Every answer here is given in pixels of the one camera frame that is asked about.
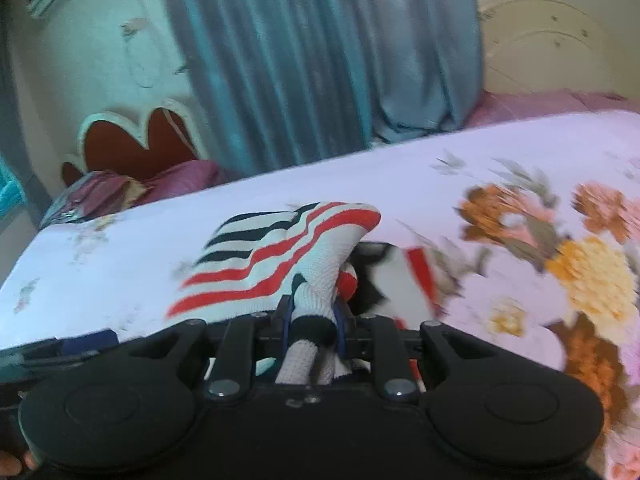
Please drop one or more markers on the person's hand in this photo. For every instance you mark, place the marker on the person's hand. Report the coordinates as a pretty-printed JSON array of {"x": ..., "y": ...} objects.
[{"x": 12, "y": 466}]

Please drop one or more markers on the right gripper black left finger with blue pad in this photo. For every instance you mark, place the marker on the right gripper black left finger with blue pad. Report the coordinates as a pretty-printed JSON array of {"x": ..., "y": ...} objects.
[{"x": 239, "y": 344}]

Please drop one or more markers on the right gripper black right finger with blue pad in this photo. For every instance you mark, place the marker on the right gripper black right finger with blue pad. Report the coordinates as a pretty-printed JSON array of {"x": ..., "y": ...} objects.
[{"x": 378, "y": 341}]

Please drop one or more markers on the cream wardrobe door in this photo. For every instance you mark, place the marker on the cream wardrobe door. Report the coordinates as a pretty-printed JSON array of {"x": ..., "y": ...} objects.
[{"x": 542, "y": 45}]

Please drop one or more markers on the red scalloped headboard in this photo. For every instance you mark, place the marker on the red scalloped headboard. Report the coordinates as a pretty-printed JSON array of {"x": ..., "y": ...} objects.
[{"x": 166, "y": 135}]

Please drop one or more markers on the floral white bed sheet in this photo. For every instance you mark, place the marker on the floral white bed sheet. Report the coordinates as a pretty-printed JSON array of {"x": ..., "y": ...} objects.
[{"x": 530, "y": 231}]

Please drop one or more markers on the white striped small garment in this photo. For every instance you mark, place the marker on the white striped small garment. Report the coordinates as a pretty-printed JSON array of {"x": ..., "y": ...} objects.
[{"x": 307, "y": 261}]

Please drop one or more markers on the blue-grey curtain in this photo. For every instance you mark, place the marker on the blue-grey curtain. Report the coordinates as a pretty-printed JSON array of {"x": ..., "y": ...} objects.
[{"x": 283, "y": 83}]

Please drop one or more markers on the magenta pillow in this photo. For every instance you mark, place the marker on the magenta pillow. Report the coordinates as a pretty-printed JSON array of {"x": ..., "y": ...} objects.
[{"x": 188, "y": 177}]

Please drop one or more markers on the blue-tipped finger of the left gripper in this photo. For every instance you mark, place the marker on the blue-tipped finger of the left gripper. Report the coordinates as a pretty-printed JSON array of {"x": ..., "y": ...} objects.
[{"x": 54, "y": 351}]

